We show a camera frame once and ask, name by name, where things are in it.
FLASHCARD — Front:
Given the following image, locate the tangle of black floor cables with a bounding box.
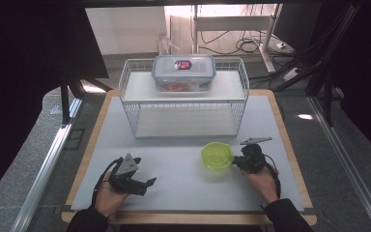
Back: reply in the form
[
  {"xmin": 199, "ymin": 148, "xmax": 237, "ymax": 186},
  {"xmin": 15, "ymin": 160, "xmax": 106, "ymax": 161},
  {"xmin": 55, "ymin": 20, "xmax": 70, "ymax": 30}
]
[{"xmin": 199, "ymin": 30, "xmax": 273, "ymax": 56}]

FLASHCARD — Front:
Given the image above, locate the aluminium rail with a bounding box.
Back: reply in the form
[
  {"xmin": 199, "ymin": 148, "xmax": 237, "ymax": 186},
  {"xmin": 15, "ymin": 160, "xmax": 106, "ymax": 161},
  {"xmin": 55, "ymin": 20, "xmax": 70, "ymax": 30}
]
[
  {"xmin": 307, "ymin": 96, "xmax": 371, "ymax": 232},
  {"xmin": 11, "ymin": 98, "xmax": 83, "ymax": 232}
]

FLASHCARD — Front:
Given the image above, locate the white wire shelf rack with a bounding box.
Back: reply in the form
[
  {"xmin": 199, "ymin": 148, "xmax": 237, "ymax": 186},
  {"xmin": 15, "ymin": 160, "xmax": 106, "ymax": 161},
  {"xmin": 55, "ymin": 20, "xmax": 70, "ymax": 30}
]
[{"xmin": 118, "ymin": 57, "xmax": 250, "ymax": 139}]

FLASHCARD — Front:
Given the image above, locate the black metal stand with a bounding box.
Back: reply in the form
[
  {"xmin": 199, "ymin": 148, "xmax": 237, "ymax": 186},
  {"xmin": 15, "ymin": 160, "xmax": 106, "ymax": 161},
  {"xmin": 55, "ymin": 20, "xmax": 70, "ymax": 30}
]
[{"xmin": 59, "ymin": 75, "xmax": 114, "ymax": 126}]

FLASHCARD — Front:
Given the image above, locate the person's right hand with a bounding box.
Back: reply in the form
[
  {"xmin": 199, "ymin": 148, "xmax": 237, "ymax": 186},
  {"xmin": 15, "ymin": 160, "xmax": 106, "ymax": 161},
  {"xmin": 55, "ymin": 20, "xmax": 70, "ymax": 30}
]
[{"xmin": 241, "ymin": 162, "xmax": 280, "ymax": 205}]

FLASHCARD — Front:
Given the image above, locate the clear plastic bottle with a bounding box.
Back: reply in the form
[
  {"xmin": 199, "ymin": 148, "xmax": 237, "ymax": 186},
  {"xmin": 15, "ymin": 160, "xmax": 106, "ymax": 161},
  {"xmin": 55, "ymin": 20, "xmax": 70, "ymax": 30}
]
[{"xmin": 157, "ymin": 28, "xmax": 180, "ymax": 56}]

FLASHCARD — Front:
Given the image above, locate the bundle of black cables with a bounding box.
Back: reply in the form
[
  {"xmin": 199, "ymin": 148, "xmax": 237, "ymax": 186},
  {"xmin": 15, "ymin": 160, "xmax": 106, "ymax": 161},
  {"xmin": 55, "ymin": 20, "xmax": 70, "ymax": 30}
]
[{"xmin": 270, "ymin": 4, "xmax": 361, "ymax": 96}]

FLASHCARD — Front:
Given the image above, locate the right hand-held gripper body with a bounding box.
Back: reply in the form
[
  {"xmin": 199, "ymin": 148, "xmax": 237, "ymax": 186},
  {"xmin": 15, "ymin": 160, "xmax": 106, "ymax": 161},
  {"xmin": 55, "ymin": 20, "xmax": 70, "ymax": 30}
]
[{"xmin": 238, "ymin": 136, "xmax": 273, "ymax": 174}]

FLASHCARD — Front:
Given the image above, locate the clear rectangular food container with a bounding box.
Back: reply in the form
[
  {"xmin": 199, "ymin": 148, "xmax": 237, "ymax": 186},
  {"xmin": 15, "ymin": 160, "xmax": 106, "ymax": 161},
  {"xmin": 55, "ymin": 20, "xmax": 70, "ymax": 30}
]
[{"xmin": 151, "ymin": 54, "xmax": 217, "ymax": 94}]

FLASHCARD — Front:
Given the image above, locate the person's left hand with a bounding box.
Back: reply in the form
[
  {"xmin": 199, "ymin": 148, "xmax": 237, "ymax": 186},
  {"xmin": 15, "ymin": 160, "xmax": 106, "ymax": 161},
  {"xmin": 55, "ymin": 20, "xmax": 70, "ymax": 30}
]
[{"xmin": 93, "ymin": 170, "xmax": 130, "ymax": 218}]

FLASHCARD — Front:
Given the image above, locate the green round plastic container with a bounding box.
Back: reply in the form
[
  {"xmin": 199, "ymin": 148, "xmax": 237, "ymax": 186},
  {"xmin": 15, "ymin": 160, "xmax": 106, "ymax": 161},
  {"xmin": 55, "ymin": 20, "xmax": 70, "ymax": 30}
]
[{"xmin": 200, "ymin": 141, "xmax": 235, "ymax": 171}]

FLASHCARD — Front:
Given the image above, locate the grey table mat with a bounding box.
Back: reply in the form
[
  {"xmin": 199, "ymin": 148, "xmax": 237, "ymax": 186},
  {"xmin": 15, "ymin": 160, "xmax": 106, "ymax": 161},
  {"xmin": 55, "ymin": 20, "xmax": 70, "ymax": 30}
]
[{"xmin": 71, "ymin": 95, "xmax": 304, "ymax": 213}]

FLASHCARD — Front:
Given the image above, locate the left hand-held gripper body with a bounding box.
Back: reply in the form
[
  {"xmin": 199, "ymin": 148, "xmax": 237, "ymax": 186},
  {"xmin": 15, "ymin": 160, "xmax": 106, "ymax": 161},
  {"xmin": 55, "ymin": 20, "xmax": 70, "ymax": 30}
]
[{"xmin": 108, "ymin": 153, "xmax": 147, "ymax": 195}]

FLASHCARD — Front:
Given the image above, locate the black curtain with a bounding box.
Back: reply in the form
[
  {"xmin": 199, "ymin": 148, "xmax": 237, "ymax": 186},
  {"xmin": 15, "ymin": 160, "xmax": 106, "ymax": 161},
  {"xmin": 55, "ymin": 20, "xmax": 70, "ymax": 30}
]
[
  {"xmin": 329, "ymin": 0, "xmax": 371, "ymax": 160},
  {"xmin": 0, "ymin": 0, "xmax": 109, "ymax": 208}
]

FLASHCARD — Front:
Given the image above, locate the white desk frame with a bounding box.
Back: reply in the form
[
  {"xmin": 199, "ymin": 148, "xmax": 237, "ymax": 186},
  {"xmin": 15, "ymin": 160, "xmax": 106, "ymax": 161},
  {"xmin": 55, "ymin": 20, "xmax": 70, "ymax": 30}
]
[{"xmin": 191, "ymin": 3, "xmax": 283, "ymax": 73}]

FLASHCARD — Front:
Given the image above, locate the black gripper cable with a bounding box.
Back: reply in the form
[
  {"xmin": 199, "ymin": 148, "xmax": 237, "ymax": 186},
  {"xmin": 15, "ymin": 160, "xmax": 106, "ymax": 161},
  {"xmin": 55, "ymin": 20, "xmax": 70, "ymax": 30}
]
[
  {"xmin": 91, "ymin": 157, "xmax": 124, "ymax": 206},
  {"xmin": 263, "ymin": 154, "xmax": 282, "ymax": 199}
]

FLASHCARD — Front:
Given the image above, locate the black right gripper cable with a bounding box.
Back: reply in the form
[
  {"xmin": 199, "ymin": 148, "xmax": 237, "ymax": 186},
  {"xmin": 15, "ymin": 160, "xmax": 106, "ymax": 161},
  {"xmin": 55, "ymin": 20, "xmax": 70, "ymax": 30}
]
[{"xmin": 263, "ymin": 154, "xmax": 282, "ymax": 199}]

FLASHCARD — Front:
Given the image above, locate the dark floor vent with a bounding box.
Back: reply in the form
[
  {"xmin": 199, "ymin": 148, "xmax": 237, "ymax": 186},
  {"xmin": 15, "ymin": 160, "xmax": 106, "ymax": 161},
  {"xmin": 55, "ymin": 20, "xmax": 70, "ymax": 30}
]
[{"xmin": 64, "ymin": 128, "xmax": 86, "ymax": 151}]

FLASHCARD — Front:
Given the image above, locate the white power strip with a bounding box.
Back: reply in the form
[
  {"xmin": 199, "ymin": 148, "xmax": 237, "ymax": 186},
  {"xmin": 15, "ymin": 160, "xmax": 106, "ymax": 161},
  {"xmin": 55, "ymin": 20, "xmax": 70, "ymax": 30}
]
[{"xmin": 283, "ymin": 67, "xmax": 302, "ymax": 82}]

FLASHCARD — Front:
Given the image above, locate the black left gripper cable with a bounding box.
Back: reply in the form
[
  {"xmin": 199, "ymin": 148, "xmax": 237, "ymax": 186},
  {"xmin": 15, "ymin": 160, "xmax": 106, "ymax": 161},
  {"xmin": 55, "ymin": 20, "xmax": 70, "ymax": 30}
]
[{"xmin": 91, "ymin": 157, "xmax": 124, "ymax": 206}]

